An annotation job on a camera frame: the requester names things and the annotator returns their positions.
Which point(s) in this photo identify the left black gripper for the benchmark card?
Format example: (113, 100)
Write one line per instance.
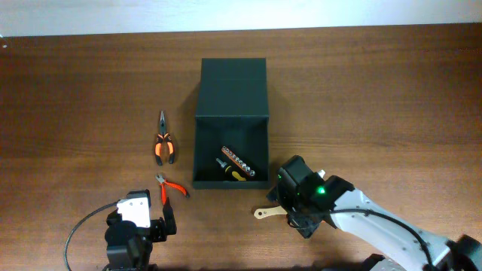
(160, 230)

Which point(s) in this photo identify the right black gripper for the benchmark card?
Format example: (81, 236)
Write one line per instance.
(279, 191)

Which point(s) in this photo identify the red handled side cutters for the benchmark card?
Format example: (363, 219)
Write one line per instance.
(164, 183)

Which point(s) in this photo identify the orange scraper wooden handle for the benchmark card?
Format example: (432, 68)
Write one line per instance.
(262, 213)

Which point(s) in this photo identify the yellow black stubby screwdriver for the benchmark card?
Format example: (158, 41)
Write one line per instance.
(231, 170)

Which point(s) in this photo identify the orange socket bit holder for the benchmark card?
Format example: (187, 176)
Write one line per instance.
(229, 155)

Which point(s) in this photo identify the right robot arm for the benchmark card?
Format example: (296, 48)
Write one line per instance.
(346, 208)

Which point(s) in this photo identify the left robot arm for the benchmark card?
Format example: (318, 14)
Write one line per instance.
(131, 234)

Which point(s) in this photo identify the dark green open box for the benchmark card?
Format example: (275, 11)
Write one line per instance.
(232, 112)

